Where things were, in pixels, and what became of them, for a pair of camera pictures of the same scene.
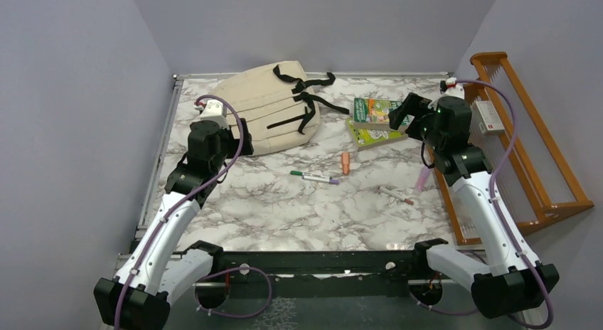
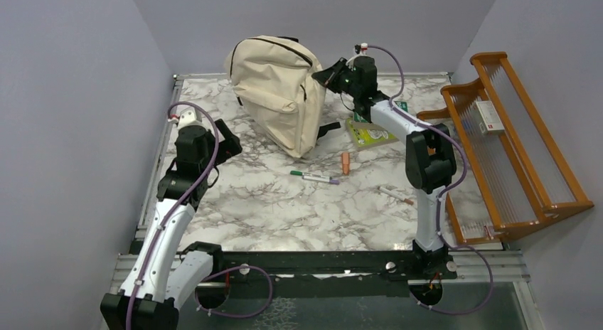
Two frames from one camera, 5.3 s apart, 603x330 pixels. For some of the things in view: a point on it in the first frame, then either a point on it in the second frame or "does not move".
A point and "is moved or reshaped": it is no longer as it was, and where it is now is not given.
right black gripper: (414, 104) -> (328, 76)
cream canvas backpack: (277, 101) is moved or reshaped
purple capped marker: (323, 178) does not move
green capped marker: (303, 173) does not move
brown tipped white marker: (383, 189) does not move
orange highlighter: (345, 163) does not move
